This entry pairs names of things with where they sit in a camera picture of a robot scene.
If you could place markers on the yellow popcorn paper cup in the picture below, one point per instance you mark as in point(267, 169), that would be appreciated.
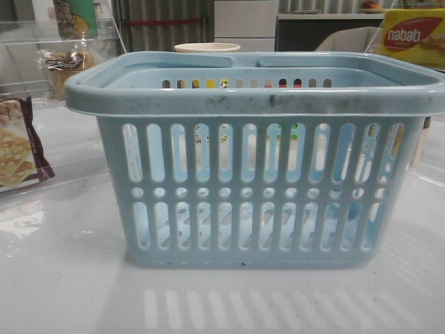
point(207, 47)

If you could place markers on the clear acrylic shelf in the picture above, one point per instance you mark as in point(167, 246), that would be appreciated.
point(71, 142)
point(428, 158)

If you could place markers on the yellow nabati wafer box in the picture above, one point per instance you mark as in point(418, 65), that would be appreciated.
point(414, 35)

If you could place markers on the white cabinet in background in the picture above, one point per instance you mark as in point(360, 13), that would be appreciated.
point(249, 24)

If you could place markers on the clear acrylic left shelf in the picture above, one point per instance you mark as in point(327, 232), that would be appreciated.
point(71, 142)

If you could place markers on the green and white puzzle cube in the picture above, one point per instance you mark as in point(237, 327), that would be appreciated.
point(273, 140)

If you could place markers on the maroon almond cracker packet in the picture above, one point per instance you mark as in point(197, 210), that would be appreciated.
point(23, 161)

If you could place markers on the beige chair in background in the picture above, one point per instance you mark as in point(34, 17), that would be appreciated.
point(353, 40)

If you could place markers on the light blue plastic basket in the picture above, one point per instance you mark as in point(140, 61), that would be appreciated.
point(185, 142)

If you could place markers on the green cartoon snack package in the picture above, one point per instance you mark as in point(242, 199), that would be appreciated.
point(76, 19)

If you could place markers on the bread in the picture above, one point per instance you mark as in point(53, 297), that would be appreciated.
point(61, 65)

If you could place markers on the clear acrylic right shelf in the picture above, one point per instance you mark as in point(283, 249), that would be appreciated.
point(428, 158)

